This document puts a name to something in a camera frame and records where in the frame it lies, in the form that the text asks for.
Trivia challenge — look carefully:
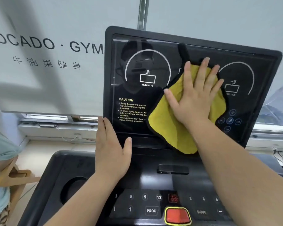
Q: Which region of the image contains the white window frame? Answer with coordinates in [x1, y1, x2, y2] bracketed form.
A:
[18, 112, 103, 140]

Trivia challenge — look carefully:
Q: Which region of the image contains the yellow microfiber cloth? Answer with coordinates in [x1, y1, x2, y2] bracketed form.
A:
[148, 43, 227, 155]

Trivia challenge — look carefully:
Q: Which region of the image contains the black treadmill console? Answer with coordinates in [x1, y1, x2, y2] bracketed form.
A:
[24, 26, 283, 226]

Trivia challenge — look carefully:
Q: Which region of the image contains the thin black cable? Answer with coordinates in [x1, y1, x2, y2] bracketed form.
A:
[273, 149, 283, 165]

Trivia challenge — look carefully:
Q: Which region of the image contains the red stop button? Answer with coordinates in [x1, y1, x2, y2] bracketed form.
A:
[164, 207, 192, 226]

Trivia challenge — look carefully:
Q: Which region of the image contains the person's left forearm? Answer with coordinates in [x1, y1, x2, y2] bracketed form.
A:
[43, 173, 126, 226]

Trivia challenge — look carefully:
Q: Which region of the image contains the person's right hand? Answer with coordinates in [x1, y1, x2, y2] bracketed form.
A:
[164, 57, 225, 126]

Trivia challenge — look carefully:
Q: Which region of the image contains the thin white cable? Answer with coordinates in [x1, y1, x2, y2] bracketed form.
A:
[54, 125, 86, 142]

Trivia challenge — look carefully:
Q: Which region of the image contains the person's left hand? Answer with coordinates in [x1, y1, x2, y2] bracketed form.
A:
[94, 116, 132, 184]

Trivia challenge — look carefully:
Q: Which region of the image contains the wooden chair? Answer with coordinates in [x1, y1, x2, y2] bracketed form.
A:
[0, 159, 42, 217]

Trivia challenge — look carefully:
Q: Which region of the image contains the white printed roller blind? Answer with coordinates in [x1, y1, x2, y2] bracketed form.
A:
[0, 0, 143, 116]

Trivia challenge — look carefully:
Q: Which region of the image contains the person's right forearm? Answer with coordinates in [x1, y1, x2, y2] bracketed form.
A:
[183, 117, 283, 226]

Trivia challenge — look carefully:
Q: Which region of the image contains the plain white roller blind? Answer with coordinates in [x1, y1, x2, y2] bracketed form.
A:
[145, 0, 283, 97]

